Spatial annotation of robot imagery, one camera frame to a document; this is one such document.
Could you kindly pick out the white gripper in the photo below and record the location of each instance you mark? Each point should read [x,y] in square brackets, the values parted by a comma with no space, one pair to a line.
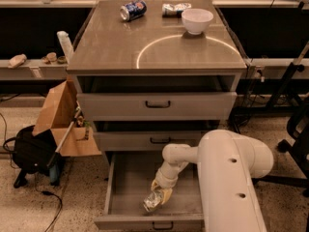
[165,180]

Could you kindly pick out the green 7up can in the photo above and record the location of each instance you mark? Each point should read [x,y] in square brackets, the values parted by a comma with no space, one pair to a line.
[153,201]

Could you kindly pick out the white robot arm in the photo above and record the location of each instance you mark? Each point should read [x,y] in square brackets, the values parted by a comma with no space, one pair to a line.
[227,162]

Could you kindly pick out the bottom grey drawer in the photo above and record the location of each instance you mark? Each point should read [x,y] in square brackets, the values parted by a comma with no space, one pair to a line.
[129,182]

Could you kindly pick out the grey drawer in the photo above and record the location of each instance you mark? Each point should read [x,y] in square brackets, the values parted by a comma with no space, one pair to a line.
[129,182]
[156,106]
[145,140]

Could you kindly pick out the middle grey drawer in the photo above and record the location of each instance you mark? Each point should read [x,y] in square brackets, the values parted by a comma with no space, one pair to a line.
[145,140]

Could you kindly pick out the top grey drawer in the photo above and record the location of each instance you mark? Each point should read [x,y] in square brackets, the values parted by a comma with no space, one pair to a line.
[156,106]

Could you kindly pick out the grey drawer cabinet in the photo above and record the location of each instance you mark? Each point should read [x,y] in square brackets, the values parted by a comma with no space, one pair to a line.
[153,54]

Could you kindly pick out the blue pepsi can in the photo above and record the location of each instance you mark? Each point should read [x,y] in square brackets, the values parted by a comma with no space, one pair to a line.
[133,10]

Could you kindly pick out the brown cardboard box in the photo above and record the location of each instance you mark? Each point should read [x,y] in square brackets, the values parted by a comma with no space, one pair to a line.
[57,113]

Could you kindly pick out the black bag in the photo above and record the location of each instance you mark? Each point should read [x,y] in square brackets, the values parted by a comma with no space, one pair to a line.
[36,153]

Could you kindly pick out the white bowl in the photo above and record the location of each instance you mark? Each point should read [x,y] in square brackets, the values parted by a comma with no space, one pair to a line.
[196,21]

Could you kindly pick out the white plastic bottle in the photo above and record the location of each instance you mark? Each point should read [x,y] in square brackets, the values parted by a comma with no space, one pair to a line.
[66,44]

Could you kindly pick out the crumpled silver chip bag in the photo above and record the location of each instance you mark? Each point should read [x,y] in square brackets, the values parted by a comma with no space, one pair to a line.
[175,9]

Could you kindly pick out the grey handled floor tool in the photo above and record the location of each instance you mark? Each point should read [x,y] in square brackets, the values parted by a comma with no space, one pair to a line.
[61,145]

